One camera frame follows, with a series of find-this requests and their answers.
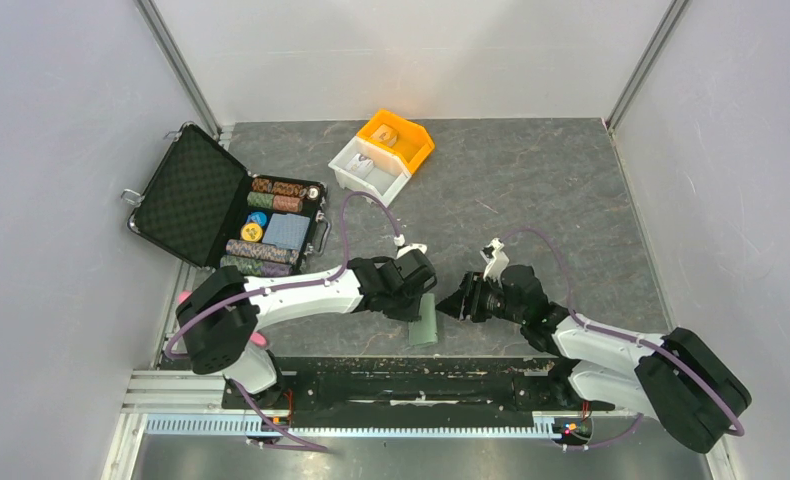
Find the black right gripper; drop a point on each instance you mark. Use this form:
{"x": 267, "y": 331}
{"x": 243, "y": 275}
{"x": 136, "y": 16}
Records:
{"x": 467, "y": 302}

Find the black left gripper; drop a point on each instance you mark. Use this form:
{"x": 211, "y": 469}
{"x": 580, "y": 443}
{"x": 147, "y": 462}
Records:
{"x": 410, "y": 313}

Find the green card holder wallet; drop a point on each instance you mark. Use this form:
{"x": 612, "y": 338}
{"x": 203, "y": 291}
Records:
{"x": 424, "y": 331}

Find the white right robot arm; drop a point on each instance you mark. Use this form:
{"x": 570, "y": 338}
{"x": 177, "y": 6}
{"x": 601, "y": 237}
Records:
{"x": 675, "y": 379}

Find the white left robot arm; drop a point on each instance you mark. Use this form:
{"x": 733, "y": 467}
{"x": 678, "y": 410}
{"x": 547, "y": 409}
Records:
{"x": 217, "y": 319}

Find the blue playing card deck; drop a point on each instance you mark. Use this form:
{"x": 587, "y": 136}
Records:
{"x": 286, "y": 231}

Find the white plastic bin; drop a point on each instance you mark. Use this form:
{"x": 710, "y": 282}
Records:
{"x": 365, "y": 167}

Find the orange blue chip stack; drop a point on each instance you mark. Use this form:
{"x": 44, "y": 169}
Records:
{"x": 287, "y": 204}

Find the orange plastic bin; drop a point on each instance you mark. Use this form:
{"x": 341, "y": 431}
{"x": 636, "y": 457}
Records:
{"x": 410, "y": 142}

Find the green brown chip stack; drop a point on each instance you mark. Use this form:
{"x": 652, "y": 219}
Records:
{"x": 256, "y": 267}

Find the yellow poker chip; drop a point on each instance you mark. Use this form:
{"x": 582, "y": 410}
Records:
{"x": 252, "y": 232}

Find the blue poker chip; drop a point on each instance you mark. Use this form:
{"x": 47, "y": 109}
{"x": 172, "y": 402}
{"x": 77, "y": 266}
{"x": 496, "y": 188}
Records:
{"x": 258, "y": 217}

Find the purple chip stack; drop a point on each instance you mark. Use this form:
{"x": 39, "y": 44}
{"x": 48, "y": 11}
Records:
{"x": 259, "y": 251}

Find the brown chip stack top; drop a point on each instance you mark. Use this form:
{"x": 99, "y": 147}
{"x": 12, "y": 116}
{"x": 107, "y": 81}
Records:
{"x": 278, "y": 188}

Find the black poker chip case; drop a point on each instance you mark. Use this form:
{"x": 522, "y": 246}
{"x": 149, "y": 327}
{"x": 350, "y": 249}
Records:
{"x": 199, "y": 198}

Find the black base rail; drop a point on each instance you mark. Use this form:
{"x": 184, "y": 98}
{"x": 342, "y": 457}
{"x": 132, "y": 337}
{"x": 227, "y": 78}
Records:
{"x": 421, "y": 392}

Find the pink handled tool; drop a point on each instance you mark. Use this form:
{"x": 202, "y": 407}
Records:
{"x": 256, "y": 338}

